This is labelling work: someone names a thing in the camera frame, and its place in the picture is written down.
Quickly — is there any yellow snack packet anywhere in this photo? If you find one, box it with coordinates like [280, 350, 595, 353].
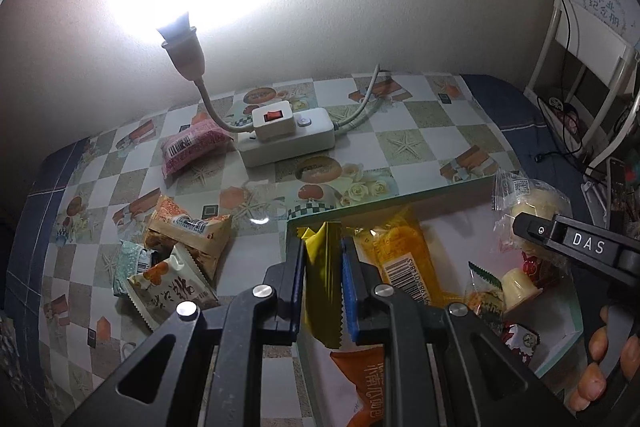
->
[297, 222, 351, 350]

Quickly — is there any orange pumpkin bread packet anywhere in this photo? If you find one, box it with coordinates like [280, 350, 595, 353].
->
[329, 349, 388, 427]

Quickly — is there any red and white snack packet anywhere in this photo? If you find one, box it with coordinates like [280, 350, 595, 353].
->
[502, 322, 541, 360]

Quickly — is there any white power strip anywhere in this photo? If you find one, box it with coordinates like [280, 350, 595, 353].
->
[235, 107, 337, 168]

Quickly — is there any orange-yellow snack packet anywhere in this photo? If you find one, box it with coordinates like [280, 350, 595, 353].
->
[352, 212, 446, 308]

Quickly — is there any red wrapped candy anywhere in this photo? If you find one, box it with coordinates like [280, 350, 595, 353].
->
[520, 252, 551, 283]

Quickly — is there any cream snack packet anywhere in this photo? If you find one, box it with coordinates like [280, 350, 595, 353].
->
[125, 243, 221, 333]

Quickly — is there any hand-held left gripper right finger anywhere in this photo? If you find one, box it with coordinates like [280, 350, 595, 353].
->
[341, 237, 576, 427]

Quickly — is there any pink snack packet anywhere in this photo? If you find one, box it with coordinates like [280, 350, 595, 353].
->
[161, 119, 233, 180]

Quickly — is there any pale yellow jelly cup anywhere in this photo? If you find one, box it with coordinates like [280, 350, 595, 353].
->
[501, 268, 543, 313]

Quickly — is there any white gooseneck lamp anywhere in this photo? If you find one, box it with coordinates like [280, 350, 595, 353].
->
[152, 7, 293, 142]

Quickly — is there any clear packet with round bun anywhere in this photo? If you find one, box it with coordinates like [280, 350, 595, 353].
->
[492, 169, 573, 268]

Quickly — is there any white power strip cable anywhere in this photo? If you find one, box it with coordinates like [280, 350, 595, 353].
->
[330, 64, 396, 132]

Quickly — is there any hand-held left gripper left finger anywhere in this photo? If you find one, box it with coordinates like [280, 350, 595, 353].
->
[65, 237, 307, 427]

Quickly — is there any white cardboard box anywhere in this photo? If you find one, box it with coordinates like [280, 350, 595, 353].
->
[285, 174, 585, 427]

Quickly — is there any person's right hand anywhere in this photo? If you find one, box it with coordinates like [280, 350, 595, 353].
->
[567, 304, 640, 413]

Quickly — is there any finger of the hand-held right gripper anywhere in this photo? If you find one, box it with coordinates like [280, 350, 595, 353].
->
[512, 212, 626, 268]

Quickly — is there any tan snack packet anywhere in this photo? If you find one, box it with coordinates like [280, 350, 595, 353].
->
[145, 195, 235, 280]

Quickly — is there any green snack packet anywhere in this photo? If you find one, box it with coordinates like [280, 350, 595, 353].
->
[114, 239, 163, 298]

